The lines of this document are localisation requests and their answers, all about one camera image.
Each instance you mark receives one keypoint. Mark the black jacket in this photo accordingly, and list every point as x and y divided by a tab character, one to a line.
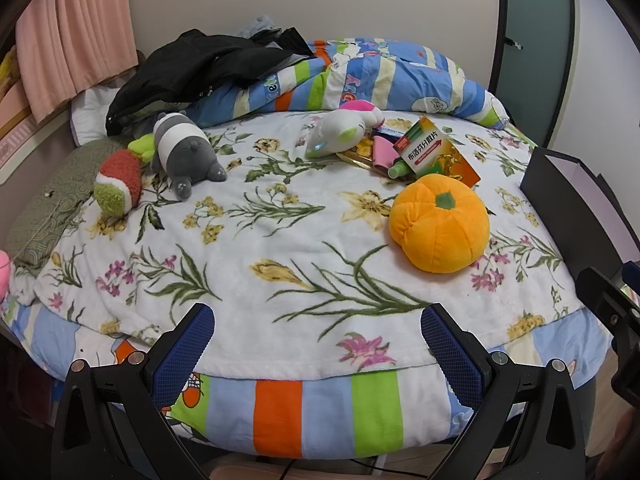
190	65

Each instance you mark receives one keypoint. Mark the pink striped ledge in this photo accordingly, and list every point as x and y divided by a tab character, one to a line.
20	130

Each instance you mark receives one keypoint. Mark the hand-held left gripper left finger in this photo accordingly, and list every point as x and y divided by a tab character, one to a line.
189	350

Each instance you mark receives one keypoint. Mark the pink soft toy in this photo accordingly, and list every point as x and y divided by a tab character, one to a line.
4	272

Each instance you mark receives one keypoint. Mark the white cat plush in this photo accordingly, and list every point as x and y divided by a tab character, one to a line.
335	132

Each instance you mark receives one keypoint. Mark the grey white striped plush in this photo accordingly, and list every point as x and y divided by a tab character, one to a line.
180	140

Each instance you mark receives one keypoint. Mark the gold foil packet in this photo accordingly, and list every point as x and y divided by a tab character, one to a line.
357	154

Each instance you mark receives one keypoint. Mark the green orange medicine box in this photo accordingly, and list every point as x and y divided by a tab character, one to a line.
425	150

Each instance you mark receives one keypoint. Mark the white pillow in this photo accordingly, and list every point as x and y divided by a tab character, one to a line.
90	110

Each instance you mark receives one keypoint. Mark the striped bedsheet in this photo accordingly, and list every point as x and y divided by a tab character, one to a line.
325	415

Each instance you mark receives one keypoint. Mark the pink curtain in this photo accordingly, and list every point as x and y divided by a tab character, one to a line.
75	35

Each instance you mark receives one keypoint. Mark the frosted glass door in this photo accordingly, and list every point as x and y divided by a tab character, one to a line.
535	35

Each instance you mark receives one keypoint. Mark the pink card holder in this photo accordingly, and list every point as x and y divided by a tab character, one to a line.
385	152

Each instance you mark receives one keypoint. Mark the grey green patterned pillow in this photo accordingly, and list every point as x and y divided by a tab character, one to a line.
50	210

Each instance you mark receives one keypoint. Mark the grey cloth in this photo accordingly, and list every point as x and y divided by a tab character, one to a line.
260	26

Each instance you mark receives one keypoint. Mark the white floral blanket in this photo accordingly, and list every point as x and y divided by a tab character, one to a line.
280	240

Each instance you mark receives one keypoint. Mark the red green plush toy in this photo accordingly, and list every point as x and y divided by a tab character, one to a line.
117	180

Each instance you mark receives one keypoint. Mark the small blue white box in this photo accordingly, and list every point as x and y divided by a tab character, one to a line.
387	133

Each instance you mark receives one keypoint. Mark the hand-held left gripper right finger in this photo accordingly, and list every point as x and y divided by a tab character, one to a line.
450	355

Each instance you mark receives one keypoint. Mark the striped cartoon quilt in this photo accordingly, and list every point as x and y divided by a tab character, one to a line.
375	70

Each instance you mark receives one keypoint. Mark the black storage box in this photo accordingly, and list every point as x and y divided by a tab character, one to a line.
565	195

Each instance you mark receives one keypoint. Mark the green tube with cap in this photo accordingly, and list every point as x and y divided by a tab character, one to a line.
400	170

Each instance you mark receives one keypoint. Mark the orange pumpkin plush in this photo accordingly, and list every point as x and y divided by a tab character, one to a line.
440	230

